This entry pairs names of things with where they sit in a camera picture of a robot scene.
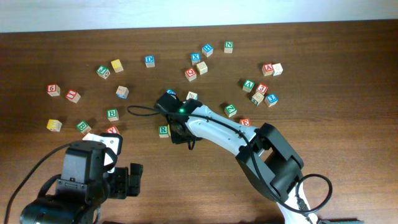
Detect green R wooden block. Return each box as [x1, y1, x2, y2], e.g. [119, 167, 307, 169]
[159, 125, 170, 138]

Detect yellow S wooden block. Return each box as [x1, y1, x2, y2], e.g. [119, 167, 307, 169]
[167, 124, 171, 137]

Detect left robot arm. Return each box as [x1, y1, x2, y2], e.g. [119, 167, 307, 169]
[20, 133, 144, 224]

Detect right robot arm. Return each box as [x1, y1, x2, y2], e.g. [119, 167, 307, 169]
[154, 93, 318, 223]

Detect leaf picture blue-sided block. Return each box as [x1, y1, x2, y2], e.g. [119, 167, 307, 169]
[186, 91, 198, 100]

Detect blue 5 wooden block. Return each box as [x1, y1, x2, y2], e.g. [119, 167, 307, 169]
[166, 89, 176, 95]

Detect red Q wooden block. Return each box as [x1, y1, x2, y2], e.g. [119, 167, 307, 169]
[185, 68, 197, 82]

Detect plain top block by X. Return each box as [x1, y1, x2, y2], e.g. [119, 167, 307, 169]
[196, 62, 208, 75]

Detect green Z wooden block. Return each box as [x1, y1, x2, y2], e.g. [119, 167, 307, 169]
[224, 104, 237, 118]

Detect red Y wooden block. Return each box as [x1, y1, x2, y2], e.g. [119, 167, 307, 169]
[106, 126, 120, 134]

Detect blue X wooden block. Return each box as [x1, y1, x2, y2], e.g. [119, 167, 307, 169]
[190, 53, 201, 65]

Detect blue D wooden block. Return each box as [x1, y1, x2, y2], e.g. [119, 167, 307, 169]
[144, 55, 155, 68]

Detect plain wooden block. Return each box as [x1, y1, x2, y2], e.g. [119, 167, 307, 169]
[83, 133, 91, 140]

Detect plain top blue-sided block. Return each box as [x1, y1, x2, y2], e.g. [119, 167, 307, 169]
[116, 86, 129, 99]

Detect green B wooden block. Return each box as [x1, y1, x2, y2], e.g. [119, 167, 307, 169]
[106, 108, 119, 121]

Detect red E wooden block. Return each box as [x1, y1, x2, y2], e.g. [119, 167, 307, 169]
[239, 118, 251, 126]

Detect blue H wooden block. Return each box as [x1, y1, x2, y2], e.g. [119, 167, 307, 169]
[201, 44, 214, 57]

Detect green B tilted block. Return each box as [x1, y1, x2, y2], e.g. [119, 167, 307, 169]
[76, 120, 91, 134]

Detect green V wooden block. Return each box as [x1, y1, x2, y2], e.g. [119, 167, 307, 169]
[243, 80, 255, 93]

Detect yellow top wooden block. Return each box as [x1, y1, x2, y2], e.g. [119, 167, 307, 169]
[111, 59, 124, 73]

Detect green 4 wooden block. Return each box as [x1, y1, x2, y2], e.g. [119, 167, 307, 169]
[251, 92, 264, 106]

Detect green N wooden block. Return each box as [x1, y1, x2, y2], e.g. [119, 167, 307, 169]
[224, 41, 234, 54]

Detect green J wooden block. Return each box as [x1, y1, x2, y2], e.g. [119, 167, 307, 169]
[96, 65, 111, 79]

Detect red 3 wooden block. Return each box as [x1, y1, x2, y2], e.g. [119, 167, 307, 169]
[256, 83, 268, 95]

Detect yellow wooden block far left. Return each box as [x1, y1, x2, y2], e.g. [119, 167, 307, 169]
[47, 119, 62, 132]

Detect blue I wooden block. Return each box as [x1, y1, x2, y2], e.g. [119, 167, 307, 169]
[264, 94, 279, 107]

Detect red A wooden block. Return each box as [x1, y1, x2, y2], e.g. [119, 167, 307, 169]
[262, 63, 274, 76]

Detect red L wooden block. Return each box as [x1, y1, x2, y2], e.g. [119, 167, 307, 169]
[65, 90, 81, 103]

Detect plain block beside A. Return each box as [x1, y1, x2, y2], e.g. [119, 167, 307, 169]
[272, 63, 283, 76]

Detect red 6 wooden block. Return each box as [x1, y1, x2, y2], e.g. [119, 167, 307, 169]
[47, 84, 61, 96]

